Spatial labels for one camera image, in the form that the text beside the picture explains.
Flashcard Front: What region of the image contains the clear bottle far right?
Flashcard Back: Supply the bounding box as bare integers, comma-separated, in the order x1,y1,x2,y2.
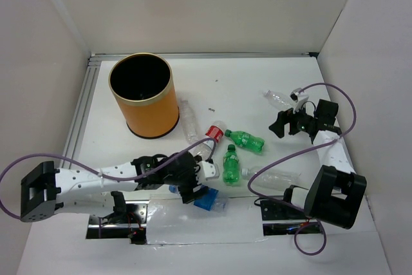
263,90,295,111

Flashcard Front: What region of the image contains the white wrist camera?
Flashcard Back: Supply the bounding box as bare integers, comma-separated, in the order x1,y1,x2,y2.
198,161,220,182
290,88,309,113

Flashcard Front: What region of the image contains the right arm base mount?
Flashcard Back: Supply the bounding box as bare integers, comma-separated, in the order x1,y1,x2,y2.
254,198,321,236

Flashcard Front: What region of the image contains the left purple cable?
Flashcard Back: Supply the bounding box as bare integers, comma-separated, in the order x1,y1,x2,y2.
0,138,216,218

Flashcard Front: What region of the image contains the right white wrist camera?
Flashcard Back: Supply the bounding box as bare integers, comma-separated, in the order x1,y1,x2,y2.
290,88,309,113

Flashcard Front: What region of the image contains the blue label clear bottle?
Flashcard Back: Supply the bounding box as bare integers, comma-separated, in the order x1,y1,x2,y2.
169,185,228,213

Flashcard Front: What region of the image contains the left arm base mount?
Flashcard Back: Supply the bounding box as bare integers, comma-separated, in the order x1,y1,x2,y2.
86,191,149,245

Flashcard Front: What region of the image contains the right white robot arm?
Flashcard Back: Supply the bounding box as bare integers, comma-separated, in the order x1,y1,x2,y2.
269,99,367,229

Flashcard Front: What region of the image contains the green bottle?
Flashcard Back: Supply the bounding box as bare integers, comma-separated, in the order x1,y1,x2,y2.
223,144,240,186
225,129,265,154

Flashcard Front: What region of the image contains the orange cylindrical bin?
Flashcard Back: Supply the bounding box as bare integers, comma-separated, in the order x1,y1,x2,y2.
108,53,180,139

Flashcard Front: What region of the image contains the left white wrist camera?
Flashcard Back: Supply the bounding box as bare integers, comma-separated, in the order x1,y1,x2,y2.
198,161,220,182

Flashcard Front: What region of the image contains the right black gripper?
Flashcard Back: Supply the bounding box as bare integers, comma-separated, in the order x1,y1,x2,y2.
269,100,317,138

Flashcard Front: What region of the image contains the clear bottle near bin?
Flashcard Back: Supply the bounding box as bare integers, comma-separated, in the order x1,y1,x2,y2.
178,100,199,144

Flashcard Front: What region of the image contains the red label clear bottle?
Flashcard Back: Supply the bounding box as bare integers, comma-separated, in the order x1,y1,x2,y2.
192,120,227,160

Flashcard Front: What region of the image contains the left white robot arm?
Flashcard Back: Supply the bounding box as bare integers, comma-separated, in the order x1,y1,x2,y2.
20,152,214,223

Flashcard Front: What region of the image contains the clear bottle white cap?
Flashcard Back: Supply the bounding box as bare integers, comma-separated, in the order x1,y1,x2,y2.
241,166,301,192

